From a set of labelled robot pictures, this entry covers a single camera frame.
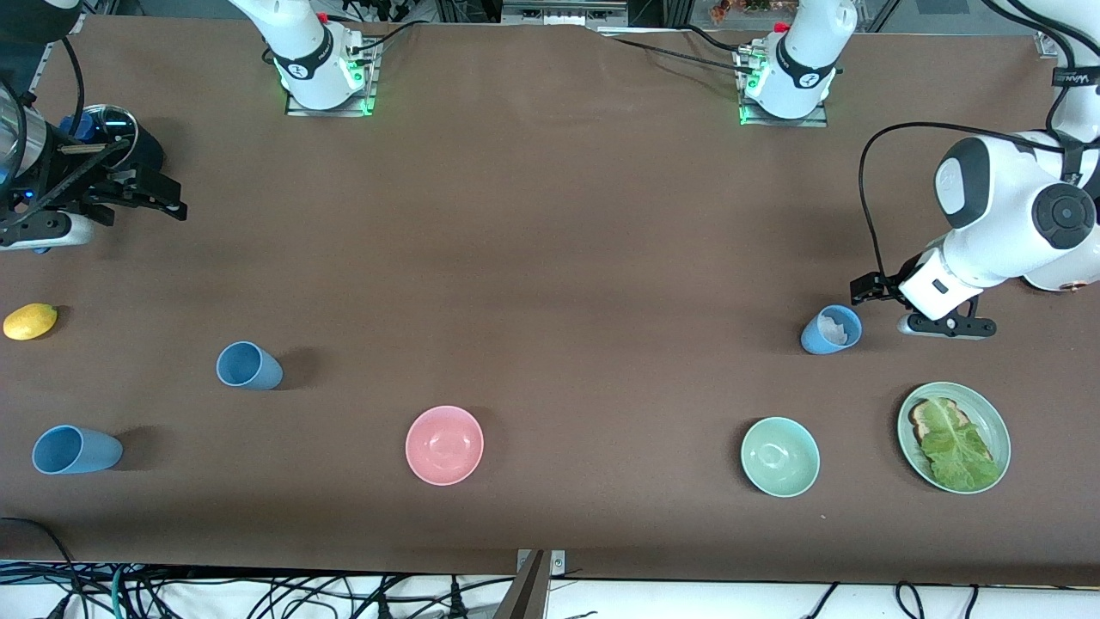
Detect blue cup with paper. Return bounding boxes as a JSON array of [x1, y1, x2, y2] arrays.
[[800, 304, 863, 356]]

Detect toast slice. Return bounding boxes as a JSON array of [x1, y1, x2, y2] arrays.
[[911, 397, 994, 465]]

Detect green plate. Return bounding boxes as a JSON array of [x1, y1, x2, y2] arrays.
[[896, 381, 1012, 495]]

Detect white toaster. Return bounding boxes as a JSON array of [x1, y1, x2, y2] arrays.
[[1021, 268, 1100, 294]]

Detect yellow lemon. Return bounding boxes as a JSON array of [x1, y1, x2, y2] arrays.
[[3, 303, 59, 341]]

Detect green lettuce leaf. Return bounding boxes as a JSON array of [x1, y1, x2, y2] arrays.
[[920, 400, 1003, 493]]

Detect mint green bowl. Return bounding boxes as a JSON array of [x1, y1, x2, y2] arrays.
[[740, 416, 821, 499]]

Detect orange brown object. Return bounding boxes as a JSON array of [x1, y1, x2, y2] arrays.
[[712, 0, 779, 23]]

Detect brown table cover sheet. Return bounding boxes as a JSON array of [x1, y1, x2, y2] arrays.
[[0, 15, 1100, 587]]

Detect pink bowl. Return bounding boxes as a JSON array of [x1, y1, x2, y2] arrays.
[[405, 405, 485, 487]]

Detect grey metal box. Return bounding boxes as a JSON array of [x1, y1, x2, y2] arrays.
[[501, 0, 630, 27]]

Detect dark metal bar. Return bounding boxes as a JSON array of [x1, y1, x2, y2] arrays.
[[492, 550, 551, 619]]

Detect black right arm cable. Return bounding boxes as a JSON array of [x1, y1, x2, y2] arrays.
[[0, 39, 138, 242]]

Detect black base cable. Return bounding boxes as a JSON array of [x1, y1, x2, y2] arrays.
[[597, 33, 757, 74], [348, 21, 424, 57], [679, 24, 753, 54]]

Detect black floor cable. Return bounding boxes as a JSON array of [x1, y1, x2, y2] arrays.
[[0, 516, 85, 619]]

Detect tangled black floor cables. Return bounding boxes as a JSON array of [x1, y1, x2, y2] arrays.
[[0, 563, 516, 619]]

